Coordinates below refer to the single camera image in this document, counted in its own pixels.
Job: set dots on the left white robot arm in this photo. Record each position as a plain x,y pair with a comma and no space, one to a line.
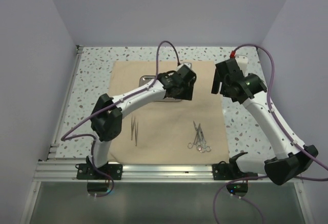
108,113

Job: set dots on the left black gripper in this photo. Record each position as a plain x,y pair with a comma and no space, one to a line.
187,95

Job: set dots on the steel instrument tray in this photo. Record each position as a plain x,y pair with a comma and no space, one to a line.
148,79

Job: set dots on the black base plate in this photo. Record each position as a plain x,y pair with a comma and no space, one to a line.
87,172
228,171

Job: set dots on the steel surgical scissors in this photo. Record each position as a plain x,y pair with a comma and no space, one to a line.
201,146

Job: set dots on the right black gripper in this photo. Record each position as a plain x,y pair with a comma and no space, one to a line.
217,83

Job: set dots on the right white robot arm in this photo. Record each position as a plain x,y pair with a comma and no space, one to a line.
292,155

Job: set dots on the steel forceps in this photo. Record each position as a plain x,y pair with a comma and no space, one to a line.
132,126

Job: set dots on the beige cloth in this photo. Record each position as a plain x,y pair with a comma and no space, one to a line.
166,128

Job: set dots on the aluminium rail frame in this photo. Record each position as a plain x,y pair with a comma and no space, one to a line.
243,134

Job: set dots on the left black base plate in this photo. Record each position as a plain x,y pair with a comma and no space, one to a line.
87,172

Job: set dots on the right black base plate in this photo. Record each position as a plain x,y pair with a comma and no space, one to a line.
228,171

